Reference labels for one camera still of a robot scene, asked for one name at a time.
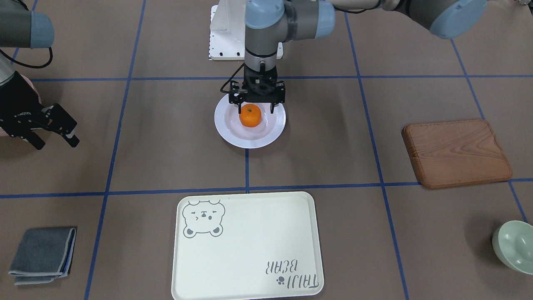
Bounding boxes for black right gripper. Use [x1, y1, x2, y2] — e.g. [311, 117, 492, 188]
[1, 71, 80, 150]

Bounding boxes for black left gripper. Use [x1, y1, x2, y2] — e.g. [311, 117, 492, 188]
[230, 66, 286, 114]

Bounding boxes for orange mandarin fruit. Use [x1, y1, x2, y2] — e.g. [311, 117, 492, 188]
[239, 104, 262, 128]

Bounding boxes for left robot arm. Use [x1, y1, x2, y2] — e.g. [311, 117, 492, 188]
[226, 0, 488, 113]

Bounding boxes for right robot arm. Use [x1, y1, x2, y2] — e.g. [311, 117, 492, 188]
[0, 0, 80, 150]

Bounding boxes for white bear tray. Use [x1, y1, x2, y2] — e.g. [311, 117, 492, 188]
[171, 191, 325, 300]

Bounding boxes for brown wooden tray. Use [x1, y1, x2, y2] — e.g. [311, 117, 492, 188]
[402, 118, 513, 189]

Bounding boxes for white round plate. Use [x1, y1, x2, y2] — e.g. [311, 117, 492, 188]
[214, 95, 287, 149]

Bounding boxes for grey folded cloth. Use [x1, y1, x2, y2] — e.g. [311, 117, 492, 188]
[8, 227, 77, 285]

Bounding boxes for mint green bowl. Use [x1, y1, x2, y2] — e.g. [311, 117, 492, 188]
[491, 220, 533, 275]

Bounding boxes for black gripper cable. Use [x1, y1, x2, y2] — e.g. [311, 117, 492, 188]
[220, 62, 246, 94]

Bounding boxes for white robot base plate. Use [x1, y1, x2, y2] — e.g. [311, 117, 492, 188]
[208, 0, 247, 61]

